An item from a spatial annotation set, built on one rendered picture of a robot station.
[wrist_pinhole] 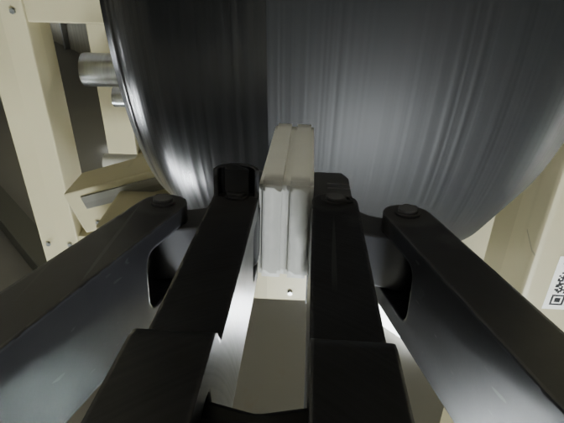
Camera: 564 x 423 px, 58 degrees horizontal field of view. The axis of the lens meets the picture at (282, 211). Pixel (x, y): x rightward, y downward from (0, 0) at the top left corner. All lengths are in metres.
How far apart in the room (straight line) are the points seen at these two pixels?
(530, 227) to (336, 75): 0.40
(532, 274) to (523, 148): 0.32
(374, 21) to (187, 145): 0.13
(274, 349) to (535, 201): 2.94
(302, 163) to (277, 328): 3.45
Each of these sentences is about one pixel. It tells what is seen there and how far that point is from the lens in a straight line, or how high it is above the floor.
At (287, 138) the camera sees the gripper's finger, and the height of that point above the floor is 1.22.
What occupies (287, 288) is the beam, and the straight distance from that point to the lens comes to 0.94.
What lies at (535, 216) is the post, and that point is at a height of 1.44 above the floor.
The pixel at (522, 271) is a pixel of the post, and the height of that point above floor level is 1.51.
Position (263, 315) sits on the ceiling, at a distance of 3.69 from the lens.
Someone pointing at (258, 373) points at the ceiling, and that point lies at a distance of 3.32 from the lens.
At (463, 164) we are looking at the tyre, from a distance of 0.32.
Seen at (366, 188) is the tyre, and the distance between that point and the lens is 0.33.
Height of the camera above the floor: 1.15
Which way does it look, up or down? 31 degrees up
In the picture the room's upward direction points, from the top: 179 degrees counter-clockwise
